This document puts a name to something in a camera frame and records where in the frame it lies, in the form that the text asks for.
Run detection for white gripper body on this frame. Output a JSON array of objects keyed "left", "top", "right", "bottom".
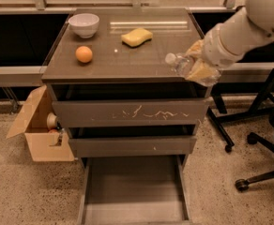
[{"left": 202, "top": 23, "right": 244, "bottom": 69}]

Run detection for clear plastic water bottle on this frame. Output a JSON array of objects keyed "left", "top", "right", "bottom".
[{"left": 165, "top": 53, "right": 219, "bottom": 87}]

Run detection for black office chair base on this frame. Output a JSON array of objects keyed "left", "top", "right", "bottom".
[{"left": 207, "top": 68, "right": 274, "bottom": 193}]

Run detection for bottom grey drawer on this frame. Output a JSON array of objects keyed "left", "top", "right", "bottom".
[{"left": 76, "top": 156, "right": 191, "bottom": 225}]

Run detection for grey drawer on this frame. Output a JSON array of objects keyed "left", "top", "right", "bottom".
[
  {"left": 76, "top": 156, "right": 191, "bottom": 225},
  {"left": 68, "top": 136, "right": 196, "bottom": 158},
  {"left": 53, "top": 99, "right": 207, "bottom": 128}
]

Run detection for white ceramic bowl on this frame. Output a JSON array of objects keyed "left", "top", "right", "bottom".
[{"left": 68, "top": 13, "right": 99, "bottom": 38}]

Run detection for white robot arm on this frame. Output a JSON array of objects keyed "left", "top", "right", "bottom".
[{"left": 183, "top": 0, "right": 274, "bottom": 83}]

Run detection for white cup in box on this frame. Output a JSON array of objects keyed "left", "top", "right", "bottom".
[{"left": 46, "top": 112, "right": 57, "bottom": 130}]

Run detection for cardboard box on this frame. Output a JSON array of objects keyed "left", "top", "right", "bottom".
[{"left": 7, "top": 85, "right": 74, "bottom": 162}]

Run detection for grey drawer cabinet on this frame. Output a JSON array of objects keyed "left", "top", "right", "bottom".
[{"left": 41, "top": 7, "right": 222, "bottom": 225}]

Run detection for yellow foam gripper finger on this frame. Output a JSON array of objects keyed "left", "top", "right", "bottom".
[
  {"left": 185, "top": 39, "right": 204, "bottom": 58},
  {"left": 186, "top": 60, "right": 220, "bottom": 82}
]

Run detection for orange fruit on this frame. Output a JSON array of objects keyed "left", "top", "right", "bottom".
[{"left": 75, "top": 46, "right": 93, "bottom": 63}]

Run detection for middle grey drawer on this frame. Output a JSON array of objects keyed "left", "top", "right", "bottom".
[{"left": 68, "top": 136, "right": 196, "bottom": 158}]

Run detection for top grey drawer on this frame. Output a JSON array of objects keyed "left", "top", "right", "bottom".
[{"left": 53, "top": 99, "right": 207, "bottom": 128}]

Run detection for yellow sponge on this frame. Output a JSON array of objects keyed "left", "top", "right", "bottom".
[{"left": 121, "top": 28, "right": 153, "bottom": 48}]

